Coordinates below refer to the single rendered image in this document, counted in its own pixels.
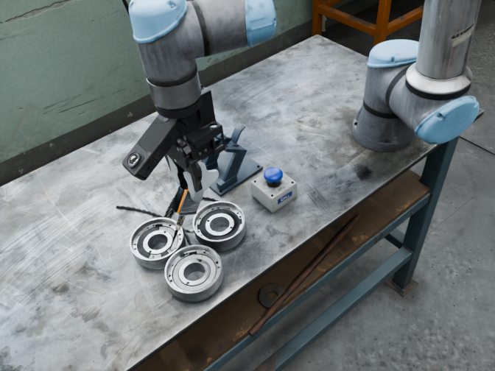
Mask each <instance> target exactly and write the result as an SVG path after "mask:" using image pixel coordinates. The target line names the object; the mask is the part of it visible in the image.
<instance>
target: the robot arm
mask: <svg viewBox="0 0 495 371"><path fill-rule="evenodd" d="M481 1H482V0H425V2H424V12H423V18H422V24H421V34H420V39H419V42H417V41H414V40H388V41H385V42H382V43H379V44H377V45H376V46H374V47H373V48H372V50H371V52H370V54H369V59H368V62H367V66H368V68H367V74H366V81H365V92H364V98H363V103H362V106H361V108H360V109H359V112H358V113H357V115H356V117H355V119H354V122H353V127H352V134H353V137H354V139H355V140H356V141H357V142H358V143H359V144H360V145H362V146H364V147H365V148H367V149H370V150H373V151H377V152H398V151H401V150H403V149H406V148H407V147H409V146H410V145H412V143H413V142H414V140H415V137H416V136H418V137H420V138H421V139H422V140H424V141H425V142H426V143H428V144H443V143H446V142H448V141H450V140H452V139H454V138H456V137H457V136H459V135H460V134H461V133H462V132H464V131H465V130H466V129H467V128H468V127H469V126H470V125H471V124H472V123H473V121H474V120H475V118H476V117H477V114H478V113H479V109H480V106H479V103H478V101H477V100H476V98H475V97H473V96H470V94H469V91H470V87H471V82H472V77H473V75H472V72H471V70H470V68H469V67H468V66H467V65H466V64H467V61H468V56H469V52H470V48H471V42H472V39H473V36H474V30H475V26H476V23H477V17H478V14H479V11H480V5H481ZM129 15H130V20H131V24H132V28H133V38H134V40H135V42H136V44H137V47H138V51H139V54H140V58H141V62H142V65H143V68H144V73H145V75H146V78H147V84H148V86H149V90H150V94H151V97H152V101H153V103H154V104H155V108H156V111H157V113H158V115H157V117H156V118H155V120H154V121H153V122H152V123H151V125H150V126H149V127H148V128H147V130H146V131H145V132H144V134H143V135H142V136H141V137H140V139H139V140H138V141H137V143H136V144H135V146H134V147H133V148H132V149H131V150H130V152H129V153H128V154H127V156H126V157H125V158H124V160H123V161H122V165H123V167H125V168H126V170H128V171H129V173H131V174H132V175H133V176H134V177H136V178H138V179H140V180H146V179H147V178H148V177H149V175H150V174H151V173H152V171H153V170H154V169H155V167H156V166H157V165H158V164H159V162H160V161H161V160H162V158H163V157H165V158H166V161H167V164H168V166H169V169H170V170H171V171H172V174H173V176H174V178H175V180H176V182H177V184H178V186H188V190H189V193H190V198H191V199H192V200H193V201H195V202H196V203H197V204H198V203H200V202H201V201H202V199H203V193H204V191H205V190H206V189H207V188H208V187H209V186H211V185H212V184H213V183H214V182H215V181H216V180H217V178H218V177H219V172H218V171H217V170H216V169H215V170H207V169H206V165H205V164H204V163H203V162H201V160H202V159H203V158H207V157H208V156H210V155H212V154H215V155H217V154H219V153H221V152H222V151H224V150H225V149H226V148H225V139H224V134H223V128H222V125H221V124H220V123H219V122H217V121H216V119H215V114H214V105H213V100H212V95H211V90H210V89H208V88H204V87H203V86H202V85H201V84H200V79H199V75H198V71H197V63H196V59H198V58H201V57H207V56H211V55H214V54H219V53H223V52H228V51H231V50H234V49H240V48H243V47H246V46H248V47H251V46H252V45H254V44H257V43H261V42H264V41H267V40H269V39H271V38H272V37H273V36H274V34H275V28H276V16H275V8H274V4H273V0H131V2H130V5H129ZM212 125H213V126H214V125H216V127H215V128H213V129H211V128H210V127H211V126H212ZM220 133H221V138H222V145H221V146H219V147H217V148H216V145H218V144H219V140H218V139H216V138H215V137H216V136H217V135H219V134H220Z"/></svg>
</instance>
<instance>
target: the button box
mask: <svg viewBox="0 0 495 371"><path fill-rule="evenodd" d="M250 183H251V191H252V196H253V197H254V198H255V199H257V200H258V201H259V202H260V203H261V204H262V205H263V206H264V207H265V208H266V209H268V210H269V211H270V212H271V213H275V212H276V211H277V210H279V209H280V208H282V207H284V206H285V205H286V204H288V203H289V202H291V201H293V200H294V199H295V198H297V183H296V182H295V181H294V180H293V179H292V178H290V177H289V176H287V175H286V174H285V173H283V177H282V179H281V180H279V181H278V182H275V183H271V182H268V181H266V180H265V178H264V174H262V175H260V176H259V177H257V178H256V179H254V180H252V181H250Z"/></svg>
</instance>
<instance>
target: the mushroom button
mask: <svg viewBox="0 0 495 371"><path fill-rule="evenodd" d="M282 177H283V172H282V170H280V169H279V168H277V167H270V168H268V169H266V170H265V172H264V178H265V180H266V181H268V182H271V183H275V182H278V181H279V180H281V179H282Z"/></svg>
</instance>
